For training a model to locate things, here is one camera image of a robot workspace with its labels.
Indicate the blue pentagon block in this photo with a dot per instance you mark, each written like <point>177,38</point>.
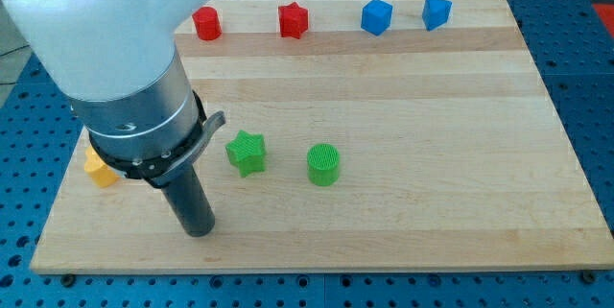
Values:
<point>436,13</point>

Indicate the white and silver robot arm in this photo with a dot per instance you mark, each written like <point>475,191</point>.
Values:
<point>117,63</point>

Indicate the green cylinder block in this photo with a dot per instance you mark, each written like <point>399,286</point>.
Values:
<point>323,162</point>

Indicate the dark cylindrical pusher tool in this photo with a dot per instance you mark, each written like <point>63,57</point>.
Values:
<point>187,199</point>

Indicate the blue cube block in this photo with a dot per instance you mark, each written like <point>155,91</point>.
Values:
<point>376,16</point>

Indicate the red star block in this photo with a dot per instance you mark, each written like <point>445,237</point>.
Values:
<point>293,20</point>

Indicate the yellow block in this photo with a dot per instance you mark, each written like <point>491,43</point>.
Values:
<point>100,173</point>

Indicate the green star block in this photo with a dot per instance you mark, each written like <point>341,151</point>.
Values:
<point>247,152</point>

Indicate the wooden board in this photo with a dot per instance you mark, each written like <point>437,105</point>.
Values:
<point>453,157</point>

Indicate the red cylinder block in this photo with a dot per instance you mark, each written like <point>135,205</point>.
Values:
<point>207,23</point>

